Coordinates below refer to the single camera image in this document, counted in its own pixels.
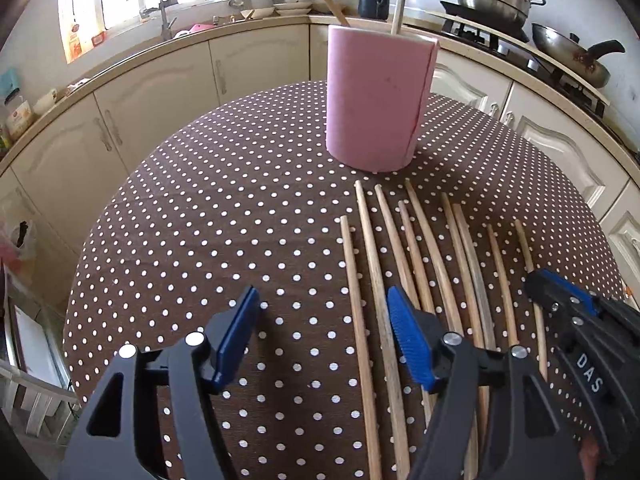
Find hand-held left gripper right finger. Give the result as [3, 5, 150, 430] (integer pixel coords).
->
[387, 286, 588, 480]

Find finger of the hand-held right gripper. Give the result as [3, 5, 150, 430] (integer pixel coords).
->
[524, 272, 601, 343]
[540, 269, 640, 341]

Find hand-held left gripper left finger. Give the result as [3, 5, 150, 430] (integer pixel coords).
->
[57, 286, 261, 480]

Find row of wooden chopsticks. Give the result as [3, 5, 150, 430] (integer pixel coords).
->
[339, 179, 550, 480]

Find pink cylindrical holder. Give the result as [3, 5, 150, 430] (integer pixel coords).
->
[326, 24, 441, 173]

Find person's right hand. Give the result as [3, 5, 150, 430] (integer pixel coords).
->
[579, 435, 599, 480]

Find brown polka dot tablecloth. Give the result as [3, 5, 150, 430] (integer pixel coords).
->
[62, 80, 628, 480]

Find white metal rack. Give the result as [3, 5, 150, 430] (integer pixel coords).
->
[0, 280, 83, 446]

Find plastic bag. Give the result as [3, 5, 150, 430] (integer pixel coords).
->
[0, 217, 38, 281]

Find white cup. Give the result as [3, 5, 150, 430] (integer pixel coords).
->
[32, 88, 59, 115]

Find glass jar teal lid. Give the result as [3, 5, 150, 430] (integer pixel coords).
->
[0, 66, 37, 142]

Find steel sink faucet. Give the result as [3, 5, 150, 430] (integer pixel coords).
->
[126, 0, 178, 41]

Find beige kitchen countertop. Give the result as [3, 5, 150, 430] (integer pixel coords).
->
[0, 10, 640, 176]

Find stacked white plates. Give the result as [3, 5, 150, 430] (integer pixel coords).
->
[273, 1, 314, 16]

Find orange carton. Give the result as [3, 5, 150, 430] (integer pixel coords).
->
[66, 19, 85, 63]

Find kitchen window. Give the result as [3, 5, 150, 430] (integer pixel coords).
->
[57, 0, 238, 63]

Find steel wok black handle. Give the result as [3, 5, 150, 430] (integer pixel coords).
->
[531, 22, 627, 89]

